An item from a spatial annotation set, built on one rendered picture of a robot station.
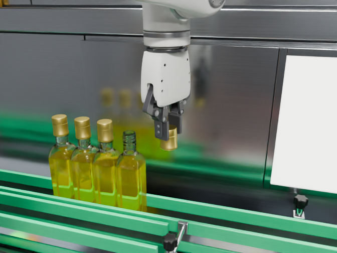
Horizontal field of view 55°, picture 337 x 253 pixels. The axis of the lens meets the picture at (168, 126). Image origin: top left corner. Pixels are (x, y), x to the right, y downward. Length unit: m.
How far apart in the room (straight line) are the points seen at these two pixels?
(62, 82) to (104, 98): 0.14
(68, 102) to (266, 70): 0.54
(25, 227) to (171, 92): 0.44
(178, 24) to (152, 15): 0.05
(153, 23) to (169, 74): 0.09
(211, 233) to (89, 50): 0.52
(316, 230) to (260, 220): 0.12
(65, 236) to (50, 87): 0.42
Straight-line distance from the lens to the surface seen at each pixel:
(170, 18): 0.57
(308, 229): 0.80
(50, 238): 0.79
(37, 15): 0.93
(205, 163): 0.83
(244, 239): 0.73
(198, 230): 0.74
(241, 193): 0.90
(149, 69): 0.58
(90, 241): 0.73
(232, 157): 0.82
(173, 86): 0.60
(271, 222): 0.79
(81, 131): 0.76
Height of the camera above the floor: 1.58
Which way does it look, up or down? 21 degrees down
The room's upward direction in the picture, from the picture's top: straight up
